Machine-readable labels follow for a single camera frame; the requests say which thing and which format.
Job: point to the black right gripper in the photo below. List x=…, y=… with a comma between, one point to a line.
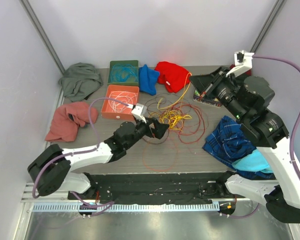
x=204, y=83

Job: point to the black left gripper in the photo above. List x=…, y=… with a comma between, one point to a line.
x=159, y=128

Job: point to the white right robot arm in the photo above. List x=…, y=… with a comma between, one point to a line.
x=248, y=103

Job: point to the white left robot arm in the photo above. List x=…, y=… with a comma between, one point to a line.
x=54, y=168

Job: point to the gold tin box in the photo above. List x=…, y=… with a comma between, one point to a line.
x=207, y=101

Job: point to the dark red cloth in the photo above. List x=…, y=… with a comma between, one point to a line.
x=249, y=72

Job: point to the orange plastic tray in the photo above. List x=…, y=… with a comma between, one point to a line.
x=118, y=111

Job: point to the royal blue cloth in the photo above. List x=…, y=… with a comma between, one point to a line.
x=147, y=80

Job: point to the blue plaid cloth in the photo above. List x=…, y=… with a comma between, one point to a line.
x=227, y=144

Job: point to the green plastic tray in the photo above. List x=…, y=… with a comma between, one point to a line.
x=123, y=73

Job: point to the salmon pink cloth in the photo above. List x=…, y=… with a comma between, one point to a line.
x=67, y=120

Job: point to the grey cloth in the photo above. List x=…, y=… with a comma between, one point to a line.
x=80, y=81

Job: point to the cyan cloth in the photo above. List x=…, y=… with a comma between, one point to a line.
x=253, y=162

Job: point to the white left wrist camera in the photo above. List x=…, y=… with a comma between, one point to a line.
x=138, y=112

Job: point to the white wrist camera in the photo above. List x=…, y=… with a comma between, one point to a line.
x=242, y=63
x=138, y=112

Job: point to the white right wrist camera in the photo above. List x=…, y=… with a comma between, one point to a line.
x=242, y=63

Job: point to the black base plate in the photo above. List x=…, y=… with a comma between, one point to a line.
x=158, y=188

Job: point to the white slotted cable duct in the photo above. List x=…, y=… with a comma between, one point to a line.
x=59, y=207

